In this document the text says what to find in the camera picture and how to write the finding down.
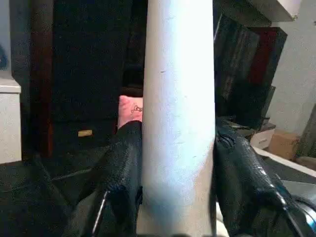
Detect black cabinet with gold label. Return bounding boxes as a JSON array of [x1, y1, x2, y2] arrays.
[[10, 0, 150, 159]]

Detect black work mat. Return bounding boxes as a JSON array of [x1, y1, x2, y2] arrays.
[[0, 146, 124, 237]]

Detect dark shelf unit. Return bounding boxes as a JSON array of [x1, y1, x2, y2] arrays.
[[213, 11, 290, 145]]

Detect brown cardboard box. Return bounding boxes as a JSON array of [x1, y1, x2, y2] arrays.
[[268, 129, 301, 161]]

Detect pink pillow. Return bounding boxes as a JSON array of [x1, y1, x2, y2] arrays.
[[118, 95, 144, 130]]

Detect white glass-door cabinet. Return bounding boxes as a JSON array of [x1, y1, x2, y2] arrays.
[[0, 74, 23, 165]]

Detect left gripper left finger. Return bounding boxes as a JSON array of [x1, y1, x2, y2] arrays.
[[64, 120, 144, 237]]

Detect white plastic table leg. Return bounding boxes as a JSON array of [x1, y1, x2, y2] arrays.
[[136, 0, 218, 237]]

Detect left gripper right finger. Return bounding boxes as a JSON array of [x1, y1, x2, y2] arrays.
[[215, 125, 298, 237]]

